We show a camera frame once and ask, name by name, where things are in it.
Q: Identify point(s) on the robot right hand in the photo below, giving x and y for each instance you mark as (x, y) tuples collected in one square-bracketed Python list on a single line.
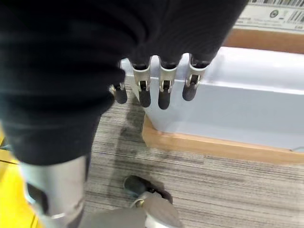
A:
[(59, 59)]

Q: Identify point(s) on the translucent plastic box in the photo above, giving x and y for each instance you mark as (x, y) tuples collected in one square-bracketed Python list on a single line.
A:
[(237, 99)]

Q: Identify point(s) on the cardboard box with labels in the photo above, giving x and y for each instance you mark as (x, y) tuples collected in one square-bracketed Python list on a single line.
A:
[(273, 14)]

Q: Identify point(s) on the dark robot foot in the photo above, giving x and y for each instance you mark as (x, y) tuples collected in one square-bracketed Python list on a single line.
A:
[(145, 186)]

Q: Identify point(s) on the silver robot leg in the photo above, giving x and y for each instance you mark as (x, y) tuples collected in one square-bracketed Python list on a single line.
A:
[(142, 216)]

